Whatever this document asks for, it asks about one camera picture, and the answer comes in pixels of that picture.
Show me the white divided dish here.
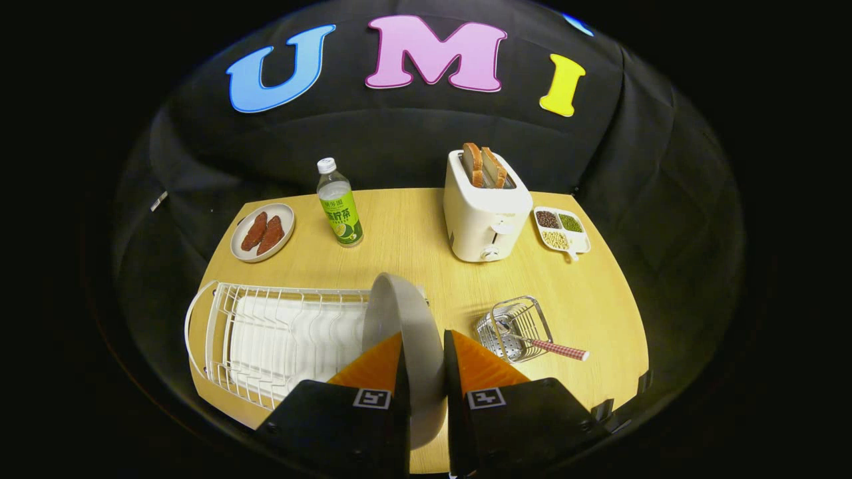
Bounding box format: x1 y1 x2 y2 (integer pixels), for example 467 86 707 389
533 206 592 261

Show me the white drip tray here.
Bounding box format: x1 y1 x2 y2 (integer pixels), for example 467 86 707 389
230 295 368 401

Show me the red sausage piece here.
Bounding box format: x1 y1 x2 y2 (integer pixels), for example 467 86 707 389
256 216 286 256
240 212 268 252

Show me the small grey saucer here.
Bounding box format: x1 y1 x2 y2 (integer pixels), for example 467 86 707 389
230 203 296 263

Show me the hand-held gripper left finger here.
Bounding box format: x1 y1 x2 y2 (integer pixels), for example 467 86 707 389
256 331 411 476

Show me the white round plate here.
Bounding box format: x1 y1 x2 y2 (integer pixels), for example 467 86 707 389
361 272 447 450

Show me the green label drink bottle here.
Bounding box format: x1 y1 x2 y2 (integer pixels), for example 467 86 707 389
316 157 364 248

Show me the white toaster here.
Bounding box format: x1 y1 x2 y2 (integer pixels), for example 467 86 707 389
443 150 534 263

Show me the metal wire basket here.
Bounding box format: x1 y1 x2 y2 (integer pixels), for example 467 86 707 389
475 295 554 364

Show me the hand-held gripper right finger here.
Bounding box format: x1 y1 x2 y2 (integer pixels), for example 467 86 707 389
443 329 654 478

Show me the spoon with red checked handle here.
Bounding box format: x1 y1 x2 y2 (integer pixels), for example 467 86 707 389
494 319 590 362

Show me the white wire dish rack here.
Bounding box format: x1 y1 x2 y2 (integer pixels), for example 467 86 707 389
184 279 430 411

